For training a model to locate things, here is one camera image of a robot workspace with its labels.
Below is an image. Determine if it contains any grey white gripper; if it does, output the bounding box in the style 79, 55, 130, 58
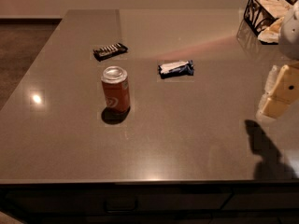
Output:
257, 0, 299, 119

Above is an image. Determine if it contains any red coke can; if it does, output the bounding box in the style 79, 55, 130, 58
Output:
101, 66, 130, 113

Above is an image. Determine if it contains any black rxbar chocolate bar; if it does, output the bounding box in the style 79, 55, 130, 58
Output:
93, 43, 128, 62

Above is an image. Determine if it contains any blue white snack wrapper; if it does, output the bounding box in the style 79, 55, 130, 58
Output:
158, 60, 194, 78

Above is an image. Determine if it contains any black wire basket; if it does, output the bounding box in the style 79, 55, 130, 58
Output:
244, 0, 294, 35

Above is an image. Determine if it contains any dark drawer handle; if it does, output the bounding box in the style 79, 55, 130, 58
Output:
104, 198, 138, 214

